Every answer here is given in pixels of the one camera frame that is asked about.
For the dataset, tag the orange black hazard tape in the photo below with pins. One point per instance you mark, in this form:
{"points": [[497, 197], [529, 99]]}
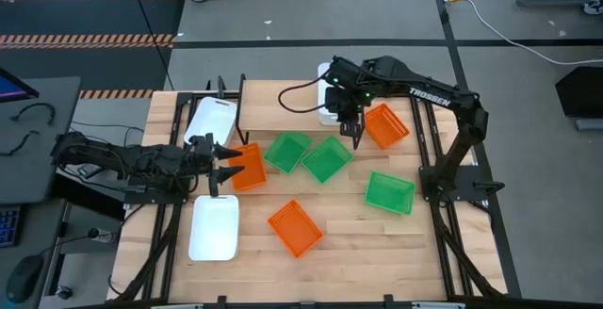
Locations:
{"points": [[118, 94], [85, 40]]}

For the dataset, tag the computer monitor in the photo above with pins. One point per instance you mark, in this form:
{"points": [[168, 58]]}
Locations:
{"points": [[14, 87]]}

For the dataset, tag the grey desk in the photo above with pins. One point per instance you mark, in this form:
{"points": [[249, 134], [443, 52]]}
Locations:
{"points": [[42, 172]]}

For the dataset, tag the white plastic bin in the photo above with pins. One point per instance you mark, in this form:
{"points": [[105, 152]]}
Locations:
{"points": [[322, 111], [214, 228], [210, 118]]}

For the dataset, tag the orange plastic basket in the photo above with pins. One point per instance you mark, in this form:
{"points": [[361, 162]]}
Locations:
{"points": [[249, 170], [386, 126], [295, 229]]}

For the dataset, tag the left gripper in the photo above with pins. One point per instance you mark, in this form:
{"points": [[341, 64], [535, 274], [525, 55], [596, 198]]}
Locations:
{"points": [[202, 158]]}

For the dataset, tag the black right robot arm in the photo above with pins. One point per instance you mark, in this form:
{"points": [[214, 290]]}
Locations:
{"points": [[424, 94]]}

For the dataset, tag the black floor mat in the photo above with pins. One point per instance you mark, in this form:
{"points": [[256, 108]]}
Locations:
{"points": [[70, 19]]}

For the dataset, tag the small black handheld device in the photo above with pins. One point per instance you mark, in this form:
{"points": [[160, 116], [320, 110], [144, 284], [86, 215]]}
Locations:
{"points": [[89, 170]]}

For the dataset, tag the black keyboard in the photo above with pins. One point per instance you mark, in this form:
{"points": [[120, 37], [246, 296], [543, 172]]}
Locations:
{"points": [[9, 226]]}

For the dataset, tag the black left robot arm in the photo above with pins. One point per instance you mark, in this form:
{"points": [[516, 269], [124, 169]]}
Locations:
{"points": [[141, 160]]}

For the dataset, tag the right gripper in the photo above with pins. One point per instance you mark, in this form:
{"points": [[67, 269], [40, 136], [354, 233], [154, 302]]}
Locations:
{"points": [[344, 102]]}

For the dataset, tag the green plastic basket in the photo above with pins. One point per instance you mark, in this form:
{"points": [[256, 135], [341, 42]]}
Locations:
{"points": [[327, 159], [287, 152], [390, 192]]}

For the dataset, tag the grey side table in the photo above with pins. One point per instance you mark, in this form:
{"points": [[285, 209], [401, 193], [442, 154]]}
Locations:
{"points": [[85, 271]]}

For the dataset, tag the black white power plug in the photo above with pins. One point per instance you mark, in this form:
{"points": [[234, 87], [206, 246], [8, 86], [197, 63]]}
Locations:
{"points": [[101, 235]]}

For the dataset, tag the black floor box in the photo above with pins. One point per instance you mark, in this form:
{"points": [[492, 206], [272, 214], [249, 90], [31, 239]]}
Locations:
{"points": [[581, 92]]}

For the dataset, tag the black computer mouse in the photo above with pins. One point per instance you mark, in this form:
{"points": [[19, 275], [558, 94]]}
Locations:
{"points": [[23, 278]]}

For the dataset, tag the black round knob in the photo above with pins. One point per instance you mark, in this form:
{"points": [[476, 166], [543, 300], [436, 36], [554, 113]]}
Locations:
{"points": [[63, 293]]}

